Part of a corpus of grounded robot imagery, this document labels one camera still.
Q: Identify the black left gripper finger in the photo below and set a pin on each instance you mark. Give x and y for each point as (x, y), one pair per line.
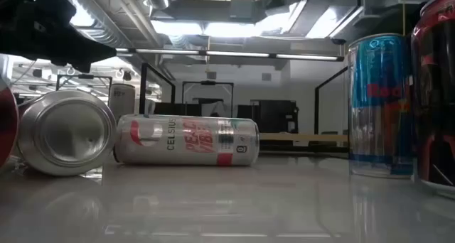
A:
(81, 53)

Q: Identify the red soda can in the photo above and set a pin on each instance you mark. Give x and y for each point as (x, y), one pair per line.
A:
(65, 133)
(435, 94)

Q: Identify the white Celsius peach can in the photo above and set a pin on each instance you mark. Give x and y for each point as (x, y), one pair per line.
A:
(185, 140)

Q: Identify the wooden shelf with black legs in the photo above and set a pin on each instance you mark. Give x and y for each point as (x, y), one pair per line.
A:
(302, 137)

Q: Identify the red Coca-Cola can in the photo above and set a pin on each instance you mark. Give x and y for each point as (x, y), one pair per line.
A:
(7, 125)

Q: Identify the long LED light bar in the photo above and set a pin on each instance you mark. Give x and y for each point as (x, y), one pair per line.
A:
(231, 53)

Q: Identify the black background cabinet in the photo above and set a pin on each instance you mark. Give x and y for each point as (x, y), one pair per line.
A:
(270, 117)

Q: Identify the blue silver Red Bull can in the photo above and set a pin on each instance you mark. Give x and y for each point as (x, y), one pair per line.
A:
(380, 104)

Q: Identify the black background station frame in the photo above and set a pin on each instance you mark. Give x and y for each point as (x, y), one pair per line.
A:
(85, 76)
(208, 82)

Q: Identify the silver spiral air duct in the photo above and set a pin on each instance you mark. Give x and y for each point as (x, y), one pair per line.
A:
(106, 33)

